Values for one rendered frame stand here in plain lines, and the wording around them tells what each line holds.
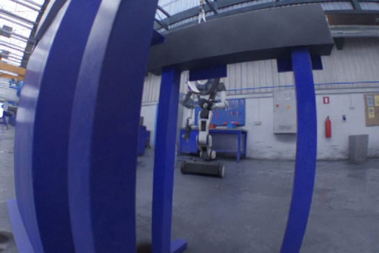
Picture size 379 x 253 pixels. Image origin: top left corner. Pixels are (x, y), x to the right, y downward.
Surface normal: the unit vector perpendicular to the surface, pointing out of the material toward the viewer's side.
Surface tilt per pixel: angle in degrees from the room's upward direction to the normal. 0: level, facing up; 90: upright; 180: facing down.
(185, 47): 90
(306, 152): 90
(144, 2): 90
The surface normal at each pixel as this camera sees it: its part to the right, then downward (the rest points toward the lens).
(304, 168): -0.51, -0.17
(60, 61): 0.86, -0.03
